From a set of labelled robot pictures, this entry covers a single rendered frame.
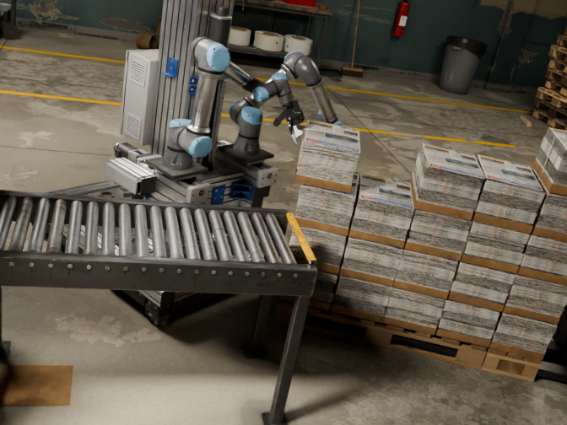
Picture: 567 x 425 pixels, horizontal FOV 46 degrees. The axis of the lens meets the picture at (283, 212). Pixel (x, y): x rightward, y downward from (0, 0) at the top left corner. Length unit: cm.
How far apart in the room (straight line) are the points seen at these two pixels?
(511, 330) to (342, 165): 127
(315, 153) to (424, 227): 66
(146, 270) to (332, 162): 120
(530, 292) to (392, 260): 71
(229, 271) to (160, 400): 82
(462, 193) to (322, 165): 70
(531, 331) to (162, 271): 207
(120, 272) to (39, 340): 101
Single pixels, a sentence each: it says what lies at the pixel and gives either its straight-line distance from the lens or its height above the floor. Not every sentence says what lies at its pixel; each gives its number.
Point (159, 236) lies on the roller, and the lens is 271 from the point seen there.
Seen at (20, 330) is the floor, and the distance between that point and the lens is 352.
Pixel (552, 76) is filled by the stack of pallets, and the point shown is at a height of 62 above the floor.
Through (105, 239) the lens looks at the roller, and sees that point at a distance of 266.
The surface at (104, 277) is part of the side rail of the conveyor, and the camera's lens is 254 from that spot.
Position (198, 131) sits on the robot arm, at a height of 106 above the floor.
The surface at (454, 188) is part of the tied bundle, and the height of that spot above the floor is 98.
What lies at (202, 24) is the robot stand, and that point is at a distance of 341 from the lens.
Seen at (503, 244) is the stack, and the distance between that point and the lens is 352.
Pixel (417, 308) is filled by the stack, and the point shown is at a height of 29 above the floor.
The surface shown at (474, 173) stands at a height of 107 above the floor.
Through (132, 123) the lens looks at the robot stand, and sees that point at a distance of 375.
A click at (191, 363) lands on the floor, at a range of 335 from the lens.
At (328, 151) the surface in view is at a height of 103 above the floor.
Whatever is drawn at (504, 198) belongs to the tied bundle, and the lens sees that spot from 341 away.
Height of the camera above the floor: 207
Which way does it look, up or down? 24 degrees down
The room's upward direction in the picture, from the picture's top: 11 degrees clockwise
